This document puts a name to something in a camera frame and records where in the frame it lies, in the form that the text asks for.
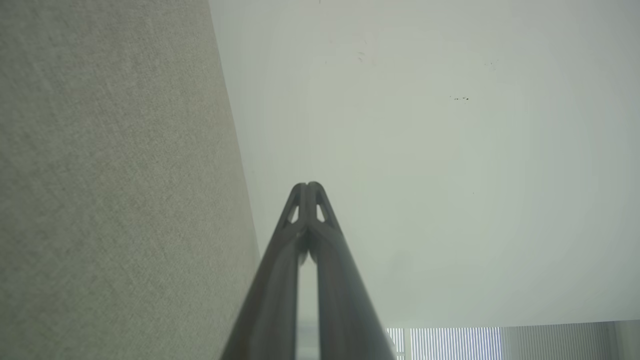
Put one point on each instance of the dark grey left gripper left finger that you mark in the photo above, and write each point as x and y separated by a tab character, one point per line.
272	295

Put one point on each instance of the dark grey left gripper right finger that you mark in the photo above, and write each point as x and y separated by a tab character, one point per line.
345	300

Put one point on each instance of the white vertical window blind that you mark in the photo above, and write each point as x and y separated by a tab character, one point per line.
475	344

